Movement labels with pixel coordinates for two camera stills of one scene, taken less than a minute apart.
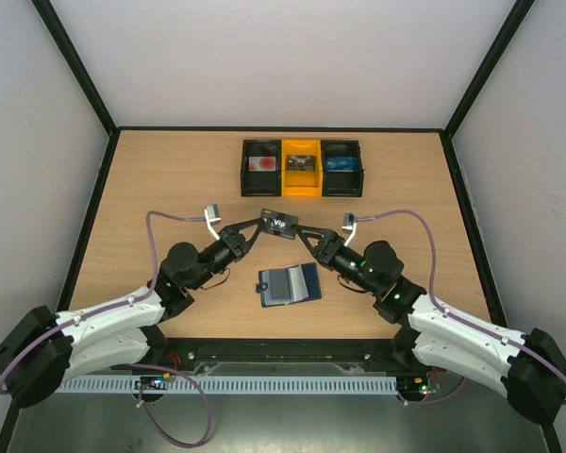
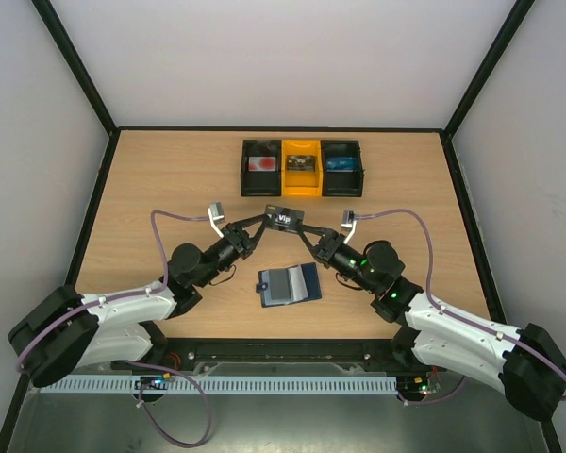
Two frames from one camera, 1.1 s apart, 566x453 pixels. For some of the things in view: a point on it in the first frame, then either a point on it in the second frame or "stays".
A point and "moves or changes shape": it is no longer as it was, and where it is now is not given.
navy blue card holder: (286, 286) stays
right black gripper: (326, 247) stays
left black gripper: (236, 243) stays
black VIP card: (277, 224) moves or changes shape
